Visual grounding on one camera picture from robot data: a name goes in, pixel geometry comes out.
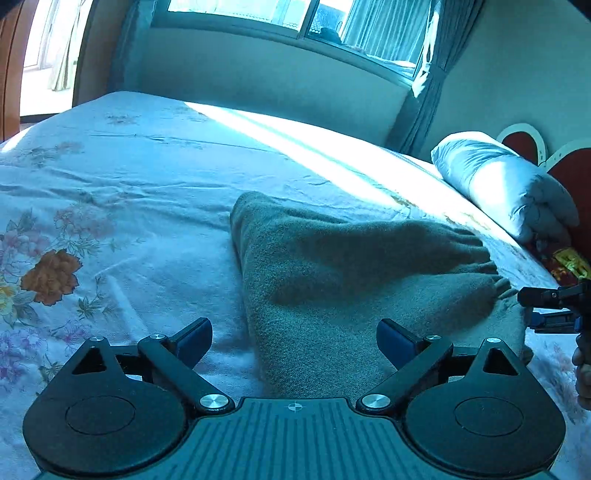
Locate grey fleece pants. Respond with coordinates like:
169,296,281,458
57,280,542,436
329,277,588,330
230,192,526,399

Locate large bedroom window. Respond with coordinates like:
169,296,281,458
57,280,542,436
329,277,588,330
151,0,436,85

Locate person right hand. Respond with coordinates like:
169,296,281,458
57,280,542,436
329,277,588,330
572,333,591,411

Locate red yellow patterned pillow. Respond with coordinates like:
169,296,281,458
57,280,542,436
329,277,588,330
536,239,590,286

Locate rolled white blue quilt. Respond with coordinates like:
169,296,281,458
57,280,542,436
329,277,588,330
431,131,579,244

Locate red white headboard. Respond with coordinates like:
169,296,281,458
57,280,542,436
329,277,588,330
497,123,590,265

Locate floral blue bed sheet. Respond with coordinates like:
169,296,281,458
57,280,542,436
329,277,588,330
1,92,590,479

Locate right teal curtain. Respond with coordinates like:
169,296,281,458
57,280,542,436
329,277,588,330
341,0,486,153

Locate teal curtain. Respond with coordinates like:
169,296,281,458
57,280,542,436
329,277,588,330
341,0,486,153
107,0,157,93

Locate small side window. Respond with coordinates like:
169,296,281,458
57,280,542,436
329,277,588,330
20,0,92,117

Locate brown wooden door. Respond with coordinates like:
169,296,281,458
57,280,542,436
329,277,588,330
1,0,38,141

